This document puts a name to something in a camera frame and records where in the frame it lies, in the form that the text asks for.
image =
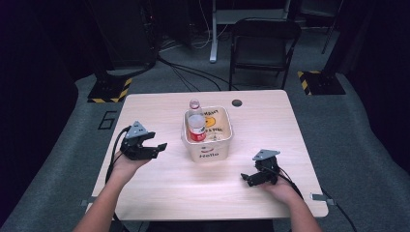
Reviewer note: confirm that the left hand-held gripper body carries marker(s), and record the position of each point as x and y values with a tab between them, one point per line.
133	145

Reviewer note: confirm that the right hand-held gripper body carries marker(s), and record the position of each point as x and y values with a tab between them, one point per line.
267	170

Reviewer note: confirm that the white bin with yellow face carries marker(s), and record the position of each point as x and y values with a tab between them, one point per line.
212	150

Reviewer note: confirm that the clear plastic water bottle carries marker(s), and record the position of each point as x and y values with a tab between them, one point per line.
196	125

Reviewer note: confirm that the person's left hand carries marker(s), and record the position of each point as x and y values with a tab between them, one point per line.
127	167

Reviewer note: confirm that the person's right hand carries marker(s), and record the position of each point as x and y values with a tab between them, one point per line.
282	190

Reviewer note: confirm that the grey metal table clamp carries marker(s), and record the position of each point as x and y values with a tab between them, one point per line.
87	202
322	197

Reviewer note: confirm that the black striped stand base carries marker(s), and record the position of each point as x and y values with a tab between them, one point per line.
322	83
108	88

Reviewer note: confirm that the dark round table grommet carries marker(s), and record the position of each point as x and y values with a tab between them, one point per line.
237	103

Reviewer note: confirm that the black folding chair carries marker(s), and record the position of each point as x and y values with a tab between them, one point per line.
264	30

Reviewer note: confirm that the white desk frame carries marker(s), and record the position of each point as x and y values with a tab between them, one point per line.
213	38

